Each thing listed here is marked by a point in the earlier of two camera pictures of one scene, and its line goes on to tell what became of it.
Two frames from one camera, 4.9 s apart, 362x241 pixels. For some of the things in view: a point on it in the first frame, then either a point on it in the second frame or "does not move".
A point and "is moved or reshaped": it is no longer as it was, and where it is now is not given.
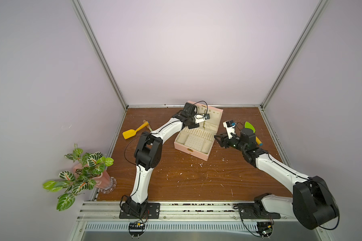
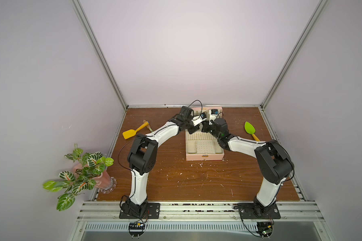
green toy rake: [148, 125] does not move
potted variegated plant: [90, 174] does not move
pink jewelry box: [197, 141] is moved or reshaped
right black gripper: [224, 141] → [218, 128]
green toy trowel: [247, 125] does not move
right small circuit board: [264, 229] does not move
